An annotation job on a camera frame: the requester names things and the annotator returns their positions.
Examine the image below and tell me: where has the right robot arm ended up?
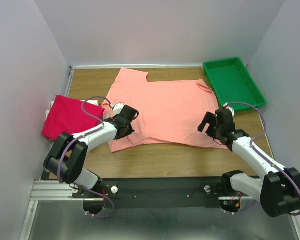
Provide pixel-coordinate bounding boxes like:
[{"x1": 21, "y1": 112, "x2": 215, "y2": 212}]
[{"x1": 197, "y1": 107, "x2": 300, "y2": 218}]

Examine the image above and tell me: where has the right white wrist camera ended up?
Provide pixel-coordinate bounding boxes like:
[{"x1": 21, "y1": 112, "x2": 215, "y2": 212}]
[{"x1": 222, "y1": 102, "x2": 235, "y2": 117}]

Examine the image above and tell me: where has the aluminium frame rail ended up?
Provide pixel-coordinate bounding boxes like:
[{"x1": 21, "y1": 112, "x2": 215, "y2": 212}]
[{"x1": 19, "y1": 66, "x2": 76, "y2": 240}]

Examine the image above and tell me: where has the green plastic tray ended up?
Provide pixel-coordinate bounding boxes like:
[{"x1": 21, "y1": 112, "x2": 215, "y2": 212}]
[{"x1": 203, "y1": 57, "x2": 267, "y2": 113}]

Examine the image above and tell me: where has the folded white t-shirt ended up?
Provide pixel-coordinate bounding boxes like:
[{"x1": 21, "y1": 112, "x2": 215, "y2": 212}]
[{"x1": 45, "y1": 99, "x2": 101, "y2": 123}]

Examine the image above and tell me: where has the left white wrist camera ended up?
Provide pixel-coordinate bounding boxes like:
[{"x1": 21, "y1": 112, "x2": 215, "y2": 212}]
[{"x1": 110, "y1": 102, "x2": 125, "y2": 116}]

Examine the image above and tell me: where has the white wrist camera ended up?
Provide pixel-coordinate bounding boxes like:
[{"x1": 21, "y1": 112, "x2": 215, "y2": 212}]
[
  {"x1": 222, "y1": 102, "x2": 235, "y2": 117},
  {"x1": 110, "y1": 102, "x2": 125, "y2": 116}
]

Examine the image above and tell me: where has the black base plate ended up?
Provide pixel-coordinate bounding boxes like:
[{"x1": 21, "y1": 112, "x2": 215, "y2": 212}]
[{"x1": 72, "y1": 176, "x2": 243, "y2": 215}]

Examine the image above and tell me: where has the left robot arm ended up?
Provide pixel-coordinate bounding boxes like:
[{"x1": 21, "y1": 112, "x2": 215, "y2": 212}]
[{"x1": 43, "y1": 103, "x2": 139, "y2": 198}]

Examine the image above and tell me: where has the folded red t-shirt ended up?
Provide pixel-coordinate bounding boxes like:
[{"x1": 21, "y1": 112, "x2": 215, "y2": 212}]
[{"x1": 41, "y1": 95, "x2": 100, "y2": 141}]

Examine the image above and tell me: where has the salmon pink t-shirt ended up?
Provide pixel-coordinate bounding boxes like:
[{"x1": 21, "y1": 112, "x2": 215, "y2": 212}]
[{"x1": 106, "y1": 68, "x2": 224, "y2": 153}]

